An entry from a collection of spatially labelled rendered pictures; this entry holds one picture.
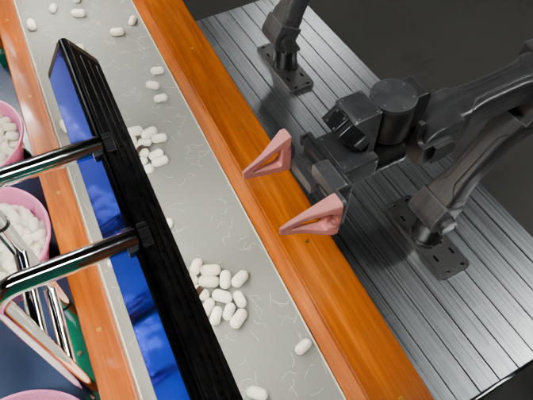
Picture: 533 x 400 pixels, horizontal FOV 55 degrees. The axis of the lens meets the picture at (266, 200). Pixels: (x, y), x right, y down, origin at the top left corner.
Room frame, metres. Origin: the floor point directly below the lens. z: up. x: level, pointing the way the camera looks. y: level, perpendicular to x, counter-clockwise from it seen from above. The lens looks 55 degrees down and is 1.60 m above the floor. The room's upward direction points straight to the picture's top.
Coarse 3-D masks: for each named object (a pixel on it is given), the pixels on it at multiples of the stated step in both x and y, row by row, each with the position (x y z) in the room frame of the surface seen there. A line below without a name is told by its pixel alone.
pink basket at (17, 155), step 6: (0, 102) 0.85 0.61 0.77; (0, 108) 0.84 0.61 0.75; (6, 108) 0.83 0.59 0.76; (12, 108) 0.83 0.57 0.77; (6, 114) 0.83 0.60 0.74; (12, 114) 0.82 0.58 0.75; (18, 114) 0.81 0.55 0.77; (12, 120) 0.82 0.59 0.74; (18, 120) 0.80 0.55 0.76; (18, 126) 0.80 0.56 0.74; (18, 144) 0.72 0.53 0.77; (18, 150) 0.72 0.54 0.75; (12, 156) 0.69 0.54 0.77; (18, 156) 0.71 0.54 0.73; (6, 162) 0.67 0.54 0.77; (12, 162) 0.69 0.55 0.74
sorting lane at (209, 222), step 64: (64, 0) 1.27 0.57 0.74; (128, 0) 1.27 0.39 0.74; (128, 64) 1.01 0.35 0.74; (192, 128) 0.79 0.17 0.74; (192, 192) 0.61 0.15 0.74; (192, 256) 0.46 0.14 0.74; (256, 256) 0.46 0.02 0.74; (128, 320) 0.34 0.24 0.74; (256, 320) 0.34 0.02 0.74; (256, 384) 0.23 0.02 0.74; (320, 384) 0.23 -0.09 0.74
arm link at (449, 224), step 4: (416, 192) 0.57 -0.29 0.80; (412, 196) 0.57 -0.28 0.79; (444, 220) 0.50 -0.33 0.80; (448, 220) 0.50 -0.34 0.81; (452, 220) 0.51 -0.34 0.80; (440, 224) 0.50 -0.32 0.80; (444, 224) 0.50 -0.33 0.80; (448, 224) 0.50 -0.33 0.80; (452, 224) 0.50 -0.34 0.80; (456, 224) 0.51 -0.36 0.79; (440, 228) 0.50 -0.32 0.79; (444, 228) 0.49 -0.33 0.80; (448, 228) 0.50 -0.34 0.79; (452, 228) 0.50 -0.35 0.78; (440, 232) 0.50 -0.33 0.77; (444, 232) 0.50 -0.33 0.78
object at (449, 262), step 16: (400, 208) 0.61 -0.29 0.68; (400, 224) 0.57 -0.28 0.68; (416, 224) 0.55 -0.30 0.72; (416, 240) 0.53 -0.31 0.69; (432, 240) 0.52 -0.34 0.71; (448, 240) 0.53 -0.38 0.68; (432, 256) 0.50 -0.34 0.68; (448, 256) 0.50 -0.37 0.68; (464, 256) 0.50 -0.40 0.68; (448, 272) 0.47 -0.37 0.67
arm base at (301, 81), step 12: (264, 48) 1.14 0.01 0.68; (264, 60) 1.10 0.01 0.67; (276, 60) 1.06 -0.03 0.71; (288, 60) 1.05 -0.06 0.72; (276, 72) 1.05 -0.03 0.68; (288, 72) 1.05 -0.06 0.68; (300, 72) 1.05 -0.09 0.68; (288, 84) 1.00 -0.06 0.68; (300, 84) 1.00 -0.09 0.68; (312, 84) 1.00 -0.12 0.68
